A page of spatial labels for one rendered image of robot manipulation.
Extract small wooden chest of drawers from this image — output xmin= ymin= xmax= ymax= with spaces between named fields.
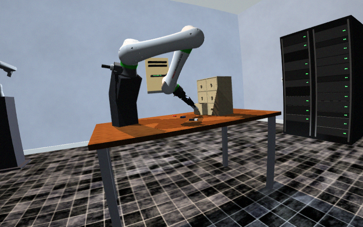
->
xmin=199 ymin=76 xmax=233 ymax=116

